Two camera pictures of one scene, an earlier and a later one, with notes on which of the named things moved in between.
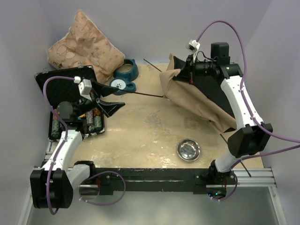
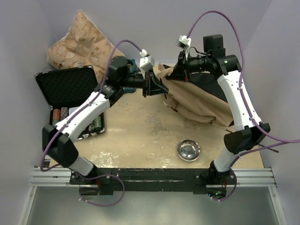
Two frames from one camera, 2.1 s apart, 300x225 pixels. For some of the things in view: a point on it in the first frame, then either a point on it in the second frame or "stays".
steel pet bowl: [188, 149] stays
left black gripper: [108, 108] -> [156, 87]
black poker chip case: [71, 95] stays
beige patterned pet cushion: [85, 45] stays
